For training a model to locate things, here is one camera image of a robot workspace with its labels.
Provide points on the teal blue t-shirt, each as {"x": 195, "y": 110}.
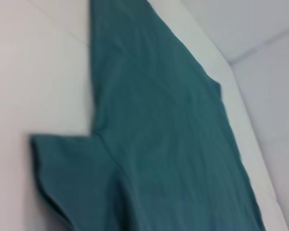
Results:
{"x": 154, "y": 134}

